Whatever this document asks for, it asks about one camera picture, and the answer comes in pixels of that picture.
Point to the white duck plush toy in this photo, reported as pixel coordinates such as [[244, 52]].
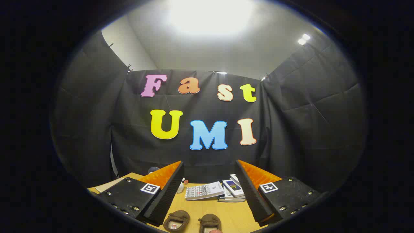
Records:
[[180, 188]]

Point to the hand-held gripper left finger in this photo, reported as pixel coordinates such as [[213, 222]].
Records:
[[168, 194]]

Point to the black backdrop cloth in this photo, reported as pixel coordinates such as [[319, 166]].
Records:
[[291, 129]]

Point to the ceiling light panel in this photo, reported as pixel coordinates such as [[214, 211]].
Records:
[[210, 16]]

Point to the beige fabric storage box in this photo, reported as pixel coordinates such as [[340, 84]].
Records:
[[108, 185]]

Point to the grey patterned cover book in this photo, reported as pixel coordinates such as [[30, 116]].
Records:
[[203, 191]]

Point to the white book blue photo cover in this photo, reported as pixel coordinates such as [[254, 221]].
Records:
[[233, 188]]

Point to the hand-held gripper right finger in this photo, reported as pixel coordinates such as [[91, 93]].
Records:
[[250, 194]]

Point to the brown moccasin shoe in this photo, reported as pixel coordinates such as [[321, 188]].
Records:
[[210, 220], [176, 217]]

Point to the grey penguin plush toy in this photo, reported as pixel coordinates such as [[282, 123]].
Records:
[[153, 169]]

